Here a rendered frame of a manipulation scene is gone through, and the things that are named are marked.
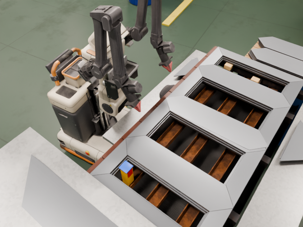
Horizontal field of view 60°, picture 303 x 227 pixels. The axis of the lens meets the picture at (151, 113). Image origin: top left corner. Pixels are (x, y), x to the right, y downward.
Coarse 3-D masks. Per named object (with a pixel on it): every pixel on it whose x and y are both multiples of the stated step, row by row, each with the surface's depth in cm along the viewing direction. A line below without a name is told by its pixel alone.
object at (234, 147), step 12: (228, 60) 219; (252, 72) 211; (264, 72) 206; (216, 84) 199; (288, 84) 198; (240, 96) 191; (264, 108) 184; (180, 120) 178; (264, 120) 177; (204, 132) 170; (228, 144) 163; (144, 168) 153; (156, 180) 150; (228, 180) 147; (180, 192) 143; (192, 204) 140; (168, 216) 136; (204, 216) 136
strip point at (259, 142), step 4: (260, 132) 167; (256, 136) 165; (260, 136) 165; (256, 140) 163; (260, 140) 163; (264, 140) 163; (252, 144) 161; (256, 144) 161; (260, 144) 161; (264, 144) 161; (252, 148) 159; (256, 148) 159
